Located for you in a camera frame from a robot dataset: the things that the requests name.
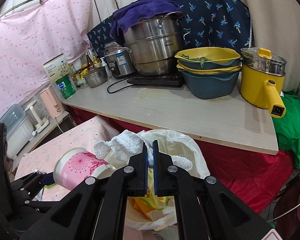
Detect pink paper cup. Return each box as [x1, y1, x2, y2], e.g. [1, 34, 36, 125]
[53, 148, 116, 191]

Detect yellow green apple bag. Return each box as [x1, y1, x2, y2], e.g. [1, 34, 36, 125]
[133, 168, 170, 222]

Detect white lined trash bin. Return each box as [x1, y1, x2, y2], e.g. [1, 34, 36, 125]
[126, 129, 210, 230]

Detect pink patterned tablecloth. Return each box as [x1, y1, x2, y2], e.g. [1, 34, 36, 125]
[15, 116, 119, 180]

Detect white dish drainer box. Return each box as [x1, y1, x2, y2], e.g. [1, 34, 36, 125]
[0, 104, 34, 160]

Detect white glass electric kettle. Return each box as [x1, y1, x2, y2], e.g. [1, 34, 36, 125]
[24, 100, 50, 136]

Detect pink electric kettle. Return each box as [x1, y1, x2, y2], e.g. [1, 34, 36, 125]
[39, 86, 65, 119]

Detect green plastic bag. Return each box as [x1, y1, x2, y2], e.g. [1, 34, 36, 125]
[273, 92, 300, 169]

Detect green milk powder tin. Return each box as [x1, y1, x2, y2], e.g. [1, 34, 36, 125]
[56, 75, 76, 99]

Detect small steel pot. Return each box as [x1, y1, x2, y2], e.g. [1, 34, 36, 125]
[84, 67, 108, 88]

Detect black induction cooker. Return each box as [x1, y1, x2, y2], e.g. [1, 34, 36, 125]
[127, 73, 185, 88]

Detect stacked yellow blue basins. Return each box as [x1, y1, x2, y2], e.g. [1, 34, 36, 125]
[175, 47, 242, 99]

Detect yellow electric pot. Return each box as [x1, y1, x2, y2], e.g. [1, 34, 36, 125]
[240, 48, 286, 118]

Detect white cardboard box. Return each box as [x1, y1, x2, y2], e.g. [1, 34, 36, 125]
[43, 54, 70, 83]

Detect dark sauce bottle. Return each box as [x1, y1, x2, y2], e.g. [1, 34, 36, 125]
[85, 53, 94, 67]

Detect steel rice cooker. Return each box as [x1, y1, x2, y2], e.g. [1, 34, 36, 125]
[104, 42, 136, 79]

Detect pink floral curtain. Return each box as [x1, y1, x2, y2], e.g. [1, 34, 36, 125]
[0, 0, 91, 118]

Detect large steel steamer pot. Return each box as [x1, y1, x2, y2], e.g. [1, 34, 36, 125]
[124, 11, 185, 76]

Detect navy floral cloth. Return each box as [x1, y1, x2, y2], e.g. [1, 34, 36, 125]
[86, 0, 252, 58]

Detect purple towel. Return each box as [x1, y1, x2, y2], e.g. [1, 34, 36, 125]
[110, 0, 181, 45]

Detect black power cable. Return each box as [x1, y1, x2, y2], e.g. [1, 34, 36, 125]
[107, 76, 136, 94]

